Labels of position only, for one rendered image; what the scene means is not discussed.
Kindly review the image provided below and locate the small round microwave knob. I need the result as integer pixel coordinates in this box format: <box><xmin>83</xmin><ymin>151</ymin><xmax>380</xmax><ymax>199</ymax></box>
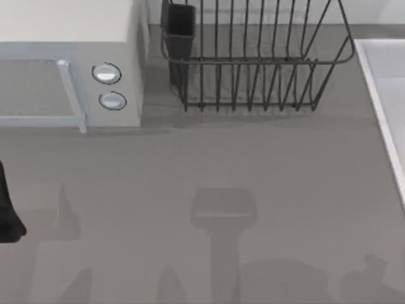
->
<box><xmin>98</xmin><ymin>91</ymin><xmax>128</xmax><ymax>111</ymax></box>

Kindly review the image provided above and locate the black cutlery holder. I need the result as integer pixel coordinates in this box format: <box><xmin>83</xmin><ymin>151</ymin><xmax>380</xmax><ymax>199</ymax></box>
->
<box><xmin>160</xmin><ymin>0</ymin><xmax>197</xmax><ymax>86</ymax></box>

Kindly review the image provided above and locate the large round microwave knob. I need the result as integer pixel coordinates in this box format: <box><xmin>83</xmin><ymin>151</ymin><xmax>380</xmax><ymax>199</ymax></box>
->
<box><xmin>90</xmin><ymin>61</ymin><xmax>123</xmax><ymax>86</ymax></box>

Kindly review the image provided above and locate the microwave door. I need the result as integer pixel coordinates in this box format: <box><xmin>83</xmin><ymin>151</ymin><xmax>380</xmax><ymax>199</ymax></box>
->
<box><xmin>0</xmin><ymin>58</ymin><xmax>87</xmax><ymax>134</ymax></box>

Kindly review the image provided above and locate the pale microwave oven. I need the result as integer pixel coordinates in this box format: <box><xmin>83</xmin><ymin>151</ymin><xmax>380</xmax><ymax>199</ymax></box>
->
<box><xmin>0</xmin><ymin>0</ymin><xmax>150</xmax><ymax>134</ymax></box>

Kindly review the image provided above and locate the white sink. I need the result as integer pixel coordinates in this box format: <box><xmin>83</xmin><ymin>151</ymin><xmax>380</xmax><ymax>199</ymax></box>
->
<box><xmin>353</xmin><ymin>38</ymin><xmax>405</xmax><ymax>213</ymax></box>

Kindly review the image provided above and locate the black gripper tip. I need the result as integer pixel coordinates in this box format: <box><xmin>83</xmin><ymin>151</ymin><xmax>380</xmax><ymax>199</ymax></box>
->
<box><xmin>0</xmin><ymin>160</ymin><xmax>27</xmax><ymax>244</ymax></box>

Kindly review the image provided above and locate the black wire dish rack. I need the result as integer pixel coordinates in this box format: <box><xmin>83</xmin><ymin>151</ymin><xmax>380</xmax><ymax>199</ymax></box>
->
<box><xmin>159</xmin><ymin>0</ymin><xmax>355</xmax><ymax>113</ymax></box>

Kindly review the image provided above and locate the microwave door handle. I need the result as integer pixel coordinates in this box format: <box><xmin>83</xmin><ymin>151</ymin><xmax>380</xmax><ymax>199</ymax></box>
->
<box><xmin>56</xmin><ymin>59</ymin><xmax>87</xmax><ymax>134</ymax></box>

